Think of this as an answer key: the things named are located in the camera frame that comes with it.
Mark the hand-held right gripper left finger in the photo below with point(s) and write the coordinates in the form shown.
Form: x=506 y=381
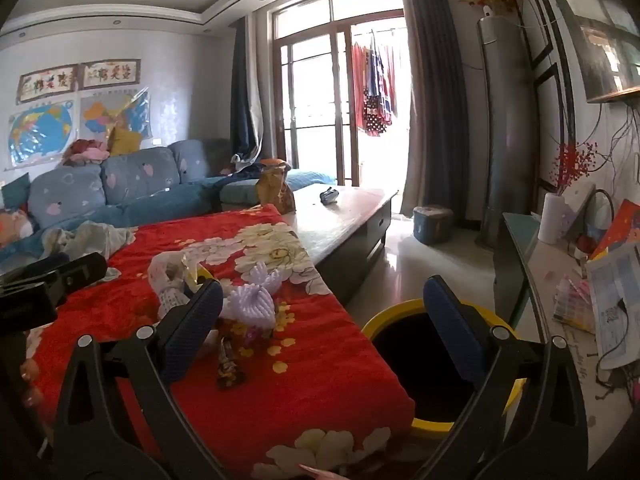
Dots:
x=192 y=330

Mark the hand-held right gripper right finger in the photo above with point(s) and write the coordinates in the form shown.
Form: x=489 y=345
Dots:
x=450 y=325

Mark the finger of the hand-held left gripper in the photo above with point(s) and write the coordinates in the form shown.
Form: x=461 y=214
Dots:
x=82 y=270
x=40 y=267

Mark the yellow round bin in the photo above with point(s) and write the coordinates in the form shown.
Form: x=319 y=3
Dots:
x=400 y=360

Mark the white yellow snack packet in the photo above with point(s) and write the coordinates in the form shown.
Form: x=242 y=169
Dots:
x=165 y=275

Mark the person's left hand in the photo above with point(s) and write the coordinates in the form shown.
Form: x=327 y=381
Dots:
x=29 y=369

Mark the pale crumpled cloth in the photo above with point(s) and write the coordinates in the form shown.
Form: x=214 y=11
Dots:
x=85 y=240

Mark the orange white soft toy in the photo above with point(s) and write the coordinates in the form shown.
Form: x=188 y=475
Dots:
x=15 y=227

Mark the dark candy wrapper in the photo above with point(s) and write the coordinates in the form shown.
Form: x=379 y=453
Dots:
x=231 y=367

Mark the white crumpled wrapper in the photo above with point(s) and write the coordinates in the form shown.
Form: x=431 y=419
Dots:
x=252 y=300

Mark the teal cushion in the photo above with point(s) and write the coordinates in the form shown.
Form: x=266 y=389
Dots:
x=15 y=192

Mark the blue storage box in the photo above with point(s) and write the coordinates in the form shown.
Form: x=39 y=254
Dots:
x=432 y=225

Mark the blue floral sofa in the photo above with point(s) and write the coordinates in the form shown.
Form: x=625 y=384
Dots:
x=140 y=170

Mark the pile of colourful clothes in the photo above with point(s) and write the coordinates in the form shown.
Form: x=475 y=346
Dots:
x=85 y=152

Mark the fan of colour swatches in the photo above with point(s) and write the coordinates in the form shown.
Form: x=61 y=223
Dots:
x=575 y=305

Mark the red floral blanket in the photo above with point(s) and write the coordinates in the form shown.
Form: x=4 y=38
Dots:
x=325 y=360

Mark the world map poster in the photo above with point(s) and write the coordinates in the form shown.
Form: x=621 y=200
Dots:
x=40 y=135

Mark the yellow pillow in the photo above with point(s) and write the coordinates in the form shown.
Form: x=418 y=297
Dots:
x=124 y=142

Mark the dark wooden coffee table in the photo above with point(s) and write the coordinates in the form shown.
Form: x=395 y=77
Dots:
x=340 y=230

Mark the country map poster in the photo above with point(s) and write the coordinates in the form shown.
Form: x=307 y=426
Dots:
x=110 y=115

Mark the brown paper bag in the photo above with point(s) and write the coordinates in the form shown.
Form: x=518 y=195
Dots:
x=272 y=187

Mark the white printed paper sheet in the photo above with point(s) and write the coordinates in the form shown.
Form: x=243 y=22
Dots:
x=615 y=285

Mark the small dark blue object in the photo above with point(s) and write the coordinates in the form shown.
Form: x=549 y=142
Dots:
x=329 y=196

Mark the framed calligraphy picture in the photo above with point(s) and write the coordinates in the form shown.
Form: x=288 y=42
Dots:
x=47 y=84
x=110 y=74

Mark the red book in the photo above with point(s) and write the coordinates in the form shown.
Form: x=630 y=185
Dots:
x=620 y=230

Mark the grey tower air conditioner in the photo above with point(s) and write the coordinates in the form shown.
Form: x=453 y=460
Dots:
x=505 y=135

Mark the red artificial flower sprig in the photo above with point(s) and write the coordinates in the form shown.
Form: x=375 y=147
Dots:
x=572 y=162

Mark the dark blue curtain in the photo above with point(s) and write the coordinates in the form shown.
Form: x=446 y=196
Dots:
x=245 y=110

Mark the hanging laundry clothes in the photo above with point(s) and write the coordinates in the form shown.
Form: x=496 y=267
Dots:
x=375 y=105

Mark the brown framed glass door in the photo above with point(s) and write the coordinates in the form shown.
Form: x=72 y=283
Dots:
x=345 y=110

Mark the grey purple curtain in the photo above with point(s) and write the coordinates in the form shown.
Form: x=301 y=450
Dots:
x=440 y=85

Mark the wall mounted television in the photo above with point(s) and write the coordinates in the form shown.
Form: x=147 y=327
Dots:
x=600 y=35

